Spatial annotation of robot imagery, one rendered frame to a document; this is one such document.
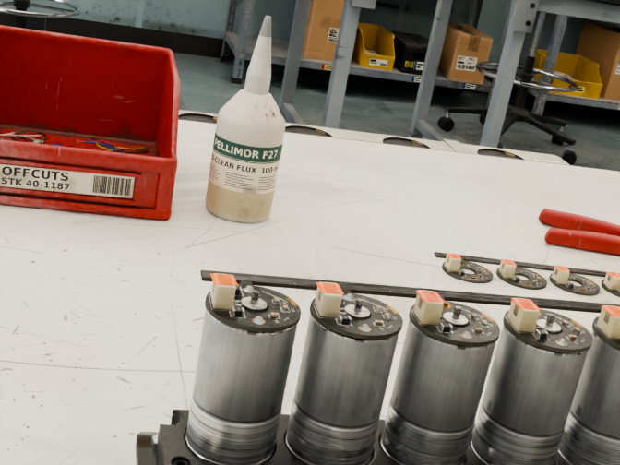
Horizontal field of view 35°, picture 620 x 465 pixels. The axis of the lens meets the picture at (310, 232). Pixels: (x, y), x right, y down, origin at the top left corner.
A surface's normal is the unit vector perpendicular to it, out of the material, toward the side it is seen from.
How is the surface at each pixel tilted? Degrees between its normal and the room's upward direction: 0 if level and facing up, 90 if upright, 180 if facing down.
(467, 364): 90
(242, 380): 90
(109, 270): 0
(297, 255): 0
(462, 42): 91
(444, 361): 90
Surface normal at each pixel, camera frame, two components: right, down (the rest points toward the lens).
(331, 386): -0.36, 0.27
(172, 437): 0.18, -0.92
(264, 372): 0.47, 0.39
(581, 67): -0.96, -0.11
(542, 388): -0.11, 0.33
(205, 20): 0.19, 0.38
